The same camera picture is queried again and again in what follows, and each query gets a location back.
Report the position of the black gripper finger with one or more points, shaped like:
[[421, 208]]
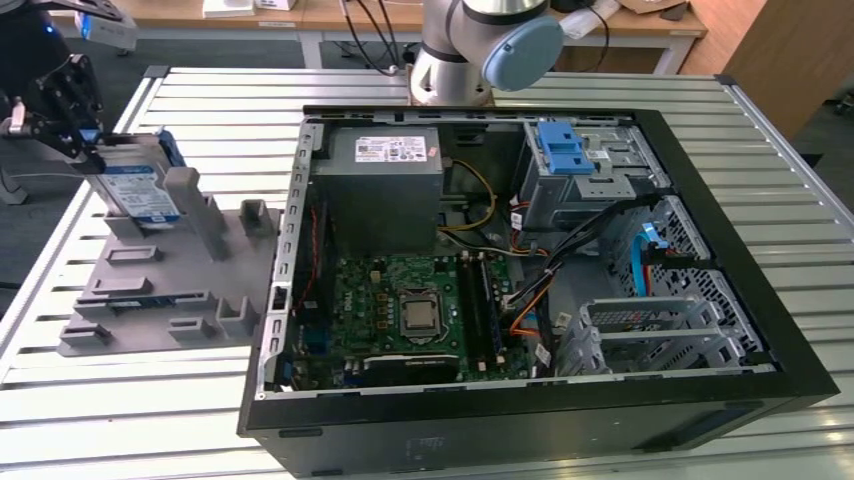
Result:
[[81, 162], [70, 95]]

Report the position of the hard disk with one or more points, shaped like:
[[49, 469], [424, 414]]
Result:
[[137, 195]]

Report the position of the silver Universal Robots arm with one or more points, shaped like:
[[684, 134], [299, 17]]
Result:
[[448, 75]]

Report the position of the grey floor stand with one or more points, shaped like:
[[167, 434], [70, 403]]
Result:
[[13, 192]]

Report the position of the light wooden desk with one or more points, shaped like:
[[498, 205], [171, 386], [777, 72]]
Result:
[[641, 25], [174, 22]]

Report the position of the grey parts rack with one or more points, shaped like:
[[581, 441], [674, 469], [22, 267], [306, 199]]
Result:
[[167, 280]]

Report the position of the plain white box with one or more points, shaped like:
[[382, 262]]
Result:
[[227, 9]]

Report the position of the white box with print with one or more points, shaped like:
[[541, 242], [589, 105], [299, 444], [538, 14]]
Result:
[[277, 4]]

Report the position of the grey power supply unit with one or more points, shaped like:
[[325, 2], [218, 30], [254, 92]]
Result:
[[381, 210]]

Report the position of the green motherboard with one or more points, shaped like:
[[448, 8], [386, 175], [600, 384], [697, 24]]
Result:
[[374, 310]]

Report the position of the silver CPU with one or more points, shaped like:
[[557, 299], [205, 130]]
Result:
[[420, 315]]

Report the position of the CPU socket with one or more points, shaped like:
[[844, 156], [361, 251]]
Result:
[[421, 340]]

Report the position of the black graphics card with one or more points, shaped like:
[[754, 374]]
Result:
[[410, 370]]

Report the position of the blue plastic drive latch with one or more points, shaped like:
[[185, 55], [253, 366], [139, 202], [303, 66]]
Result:
[[561, 150]]

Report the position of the metal optical drive cage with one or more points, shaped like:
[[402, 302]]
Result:
[[601, 190]]

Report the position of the black PC case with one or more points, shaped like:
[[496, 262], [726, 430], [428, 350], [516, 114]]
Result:
[[468, 440]]

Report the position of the brown cardboard box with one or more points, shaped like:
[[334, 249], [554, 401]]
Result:
[[644, 6]]

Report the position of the wooden cabinet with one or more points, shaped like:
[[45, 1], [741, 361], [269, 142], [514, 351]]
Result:
[[788, 60]]

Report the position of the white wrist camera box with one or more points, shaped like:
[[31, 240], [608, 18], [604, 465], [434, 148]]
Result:
[[110, 32]]

